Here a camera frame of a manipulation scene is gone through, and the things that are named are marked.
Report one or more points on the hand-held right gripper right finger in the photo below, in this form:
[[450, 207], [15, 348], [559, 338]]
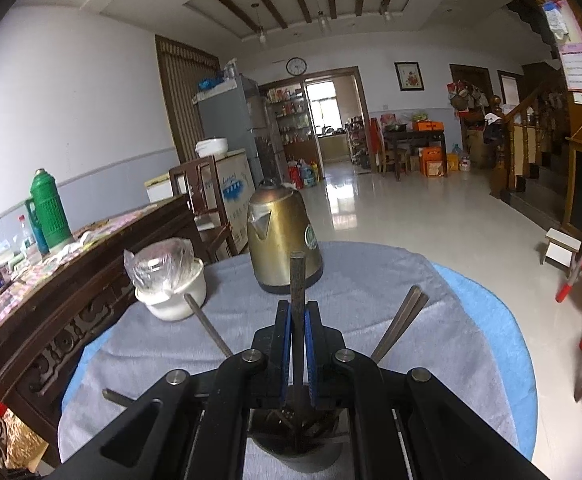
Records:
[[312, 355]]

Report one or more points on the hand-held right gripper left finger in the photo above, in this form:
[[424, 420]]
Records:
[[285, 355]]

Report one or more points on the metal utensil cup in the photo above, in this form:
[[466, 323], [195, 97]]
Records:
[[296, 460]]

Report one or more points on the grey tablecloth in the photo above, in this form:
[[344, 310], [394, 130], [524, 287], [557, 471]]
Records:
[[371, 270]]

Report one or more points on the gold electric kettle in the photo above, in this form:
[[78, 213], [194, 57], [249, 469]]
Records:
[[276, 245]]

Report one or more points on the white pot with plastic wrap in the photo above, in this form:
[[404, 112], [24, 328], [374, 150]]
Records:
[[176, 300]]

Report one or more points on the brown wooden chair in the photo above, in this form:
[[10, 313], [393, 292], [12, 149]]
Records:
[[210, 232]]

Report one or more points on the white chest freezer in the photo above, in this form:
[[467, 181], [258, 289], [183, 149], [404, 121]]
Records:
[[233, 185]]

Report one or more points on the blue detergent bottles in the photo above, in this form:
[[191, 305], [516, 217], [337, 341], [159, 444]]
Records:
[[303, 174]]

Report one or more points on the carved wooden sideboard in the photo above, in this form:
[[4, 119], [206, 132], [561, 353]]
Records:
[[71, 320]]

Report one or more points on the white cooker pot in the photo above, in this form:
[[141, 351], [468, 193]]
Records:
[[211, 147]]

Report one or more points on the orange cartons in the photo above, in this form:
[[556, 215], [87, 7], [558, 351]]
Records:
[[433, 161]]

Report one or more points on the pink patterned table cover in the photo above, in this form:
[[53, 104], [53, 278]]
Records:
[[71, 255]]

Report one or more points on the shelf with groceries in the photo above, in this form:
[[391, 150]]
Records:
[[291, 115]]

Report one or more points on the dark wooden dining table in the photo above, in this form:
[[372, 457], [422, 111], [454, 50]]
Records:
[[413, 136]]

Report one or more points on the grey refrigerator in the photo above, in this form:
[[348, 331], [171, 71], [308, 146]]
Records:
[[226, 115]]

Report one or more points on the large water bottle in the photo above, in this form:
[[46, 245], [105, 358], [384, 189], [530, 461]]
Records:
[[463, 159]]

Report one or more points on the orange box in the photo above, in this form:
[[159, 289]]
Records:
[[427, 125]]

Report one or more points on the green thermos flask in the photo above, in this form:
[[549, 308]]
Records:
[[51, 210]]

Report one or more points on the white step stool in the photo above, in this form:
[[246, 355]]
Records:
[[563, 242]]

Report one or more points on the gold foil bag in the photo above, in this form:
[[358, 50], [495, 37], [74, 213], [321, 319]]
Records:
[[18, 440]]

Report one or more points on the blue plastic bag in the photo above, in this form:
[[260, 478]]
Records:
[[211, 82]]

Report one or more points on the brown striped door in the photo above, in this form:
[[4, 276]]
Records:
[[181, 90]]

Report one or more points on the framed picture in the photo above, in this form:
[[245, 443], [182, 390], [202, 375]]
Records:
[[409, 76]]

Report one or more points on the wooden stair railing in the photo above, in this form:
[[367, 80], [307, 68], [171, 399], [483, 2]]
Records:
[[513, 135]]

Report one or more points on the glass pendant lamp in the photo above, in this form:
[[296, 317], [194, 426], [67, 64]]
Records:
[[385, 12], [323, 21], [261, 36]]

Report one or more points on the round wall clock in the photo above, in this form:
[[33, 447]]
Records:
[[296, 66]]

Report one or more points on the pink wall calendar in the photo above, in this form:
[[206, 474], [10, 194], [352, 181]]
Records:
[[578, 65]]

